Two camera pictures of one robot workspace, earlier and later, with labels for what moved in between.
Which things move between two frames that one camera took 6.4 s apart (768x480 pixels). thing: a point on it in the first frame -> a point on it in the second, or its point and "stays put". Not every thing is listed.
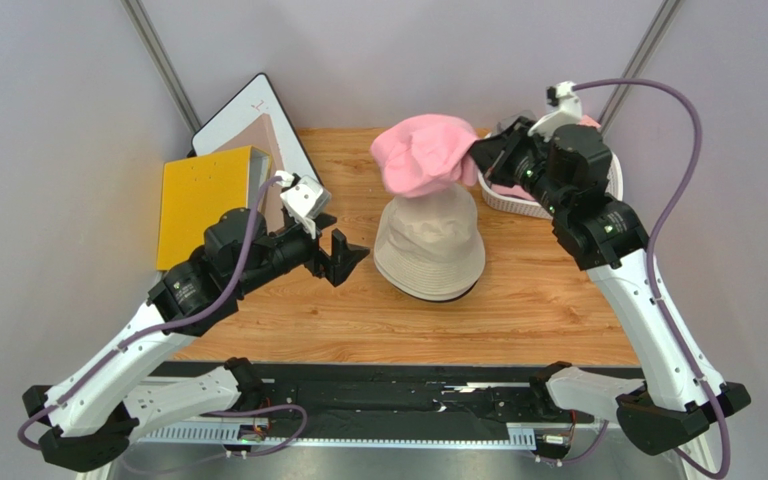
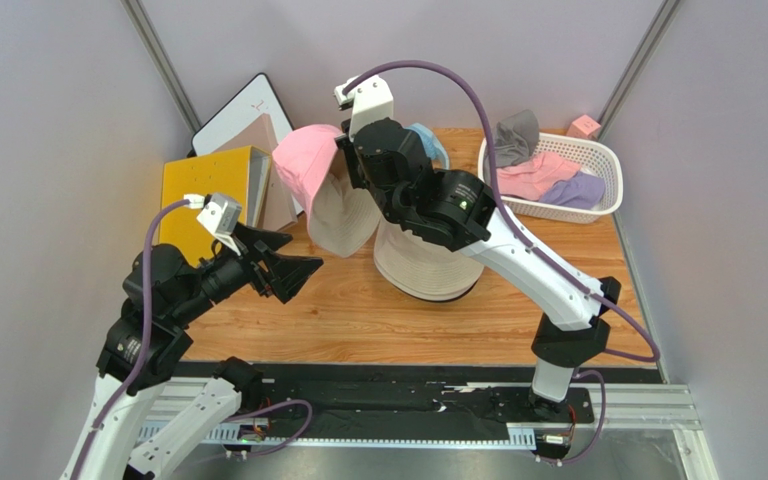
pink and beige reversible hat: x=427 y=247 stays put
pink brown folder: x=261 y=136 stays put
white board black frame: x=256 y=99 stays put
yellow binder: x=197 y=192 stays put
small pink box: x=586 y=120 stays put
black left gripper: x=345 y=257 -> x=285 y=274
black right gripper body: x=499 y=160 -> x=349 y=163
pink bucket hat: x=423 y=154 -> x=340 y=219
